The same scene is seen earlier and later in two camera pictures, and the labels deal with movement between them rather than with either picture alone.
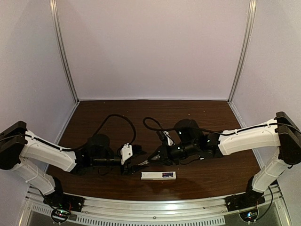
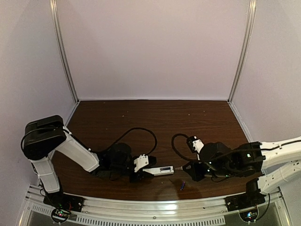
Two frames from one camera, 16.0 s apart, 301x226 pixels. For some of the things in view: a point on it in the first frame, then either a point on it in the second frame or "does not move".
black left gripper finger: x=138 y=152 to x=152 y=164
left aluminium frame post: x=55 y=13 does not move
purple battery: x=167 y=173 to x=182 y=185
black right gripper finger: x=160 y=151 to x=189 y=167
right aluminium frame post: x=241 y=66 does not move
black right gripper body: x=161 y=155 to x=194 y=172
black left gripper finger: x=134 y=168 to x=141 y=176
